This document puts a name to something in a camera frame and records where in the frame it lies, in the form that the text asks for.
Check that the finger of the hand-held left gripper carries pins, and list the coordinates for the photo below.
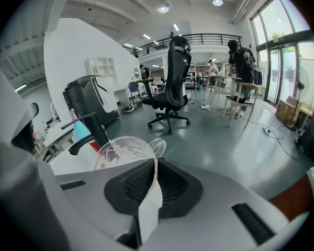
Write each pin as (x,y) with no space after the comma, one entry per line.
(10,98)

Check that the white wooden-leg table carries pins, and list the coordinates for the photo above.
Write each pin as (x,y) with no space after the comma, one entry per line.
(219,88)

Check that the red cup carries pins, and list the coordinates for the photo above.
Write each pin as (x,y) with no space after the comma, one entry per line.
(95,146)

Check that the wooden chair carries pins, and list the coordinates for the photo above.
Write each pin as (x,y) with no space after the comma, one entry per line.
(240,101)

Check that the clear plastic pitcher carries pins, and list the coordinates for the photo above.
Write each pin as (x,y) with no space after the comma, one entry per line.
(125,150)

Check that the standing fan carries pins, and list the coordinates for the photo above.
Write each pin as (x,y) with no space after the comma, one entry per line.
(299,85)

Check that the tall black faucet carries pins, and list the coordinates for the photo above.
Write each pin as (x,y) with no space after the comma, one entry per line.
(96,129)

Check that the round ceiling light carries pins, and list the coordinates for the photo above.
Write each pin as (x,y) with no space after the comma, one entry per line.
(217,2)
(163,9)

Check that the large cardboard box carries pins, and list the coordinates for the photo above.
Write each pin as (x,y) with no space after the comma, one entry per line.
(286,111)

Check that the black and white machine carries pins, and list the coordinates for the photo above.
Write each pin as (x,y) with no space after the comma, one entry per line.
(89,101)

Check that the black office chair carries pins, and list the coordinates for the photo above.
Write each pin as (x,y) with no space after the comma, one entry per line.
(172,88)

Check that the white metal-frame washstand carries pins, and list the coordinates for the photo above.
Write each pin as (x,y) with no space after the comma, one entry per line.
(58,133)

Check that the white power strip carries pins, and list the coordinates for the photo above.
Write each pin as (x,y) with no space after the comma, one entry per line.
(204,107)
(266,130)

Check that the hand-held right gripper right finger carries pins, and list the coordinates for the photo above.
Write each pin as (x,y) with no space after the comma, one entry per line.
(212,213)

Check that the teal spray bottle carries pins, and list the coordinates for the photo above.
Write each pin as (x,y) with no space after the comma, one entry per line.
(79,128)

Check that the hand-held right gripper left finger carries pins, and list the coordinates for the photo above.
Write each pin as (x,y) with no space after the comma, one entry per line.
(76,208)

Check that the blue chair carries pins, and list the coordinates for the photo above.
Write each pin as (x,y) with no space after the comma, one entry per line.
(133,89)

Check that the black balcony railing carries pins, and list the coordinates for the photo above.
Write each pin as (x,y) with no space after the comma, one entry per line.
(199,39)

